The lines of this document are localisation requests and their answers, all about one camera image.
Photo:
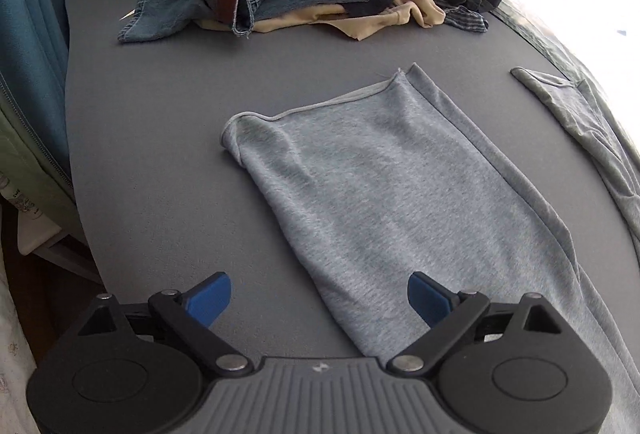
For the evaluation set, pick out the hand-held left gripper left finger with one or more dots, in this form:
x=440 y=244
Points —
x=211 y=298

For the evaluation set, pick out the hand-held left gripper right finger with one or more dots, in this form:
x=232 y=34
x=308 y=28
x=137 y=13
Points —
x=426 y=299

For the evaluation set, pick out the light grey pants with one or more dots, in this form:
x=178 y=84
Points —
x=375 y=194

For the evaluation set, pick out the white floral cloth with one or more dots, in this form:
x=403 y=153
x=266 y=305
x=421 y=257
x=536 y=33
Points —
x=12 y=344

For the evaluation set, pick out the pale green quilted mattress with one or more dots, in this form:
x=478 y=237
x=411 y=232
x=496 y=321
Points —
x=25 y=164

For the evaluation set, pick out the beige garment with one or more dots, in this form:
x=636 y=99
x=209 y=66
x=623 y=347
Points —
x=380 y=21

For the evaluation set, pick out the blue plaid cloth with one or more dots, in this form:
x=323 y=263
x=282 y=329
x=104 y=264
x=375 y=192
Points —
x=465 y=20

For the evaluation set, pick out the blue padded chair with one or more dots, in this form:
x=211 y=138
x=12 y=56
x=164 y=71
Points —
x=30 y=14

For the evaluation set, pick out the white furniture frame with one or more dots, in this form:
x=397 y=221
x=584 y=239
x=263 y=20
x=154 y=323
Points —
x=50 y=249

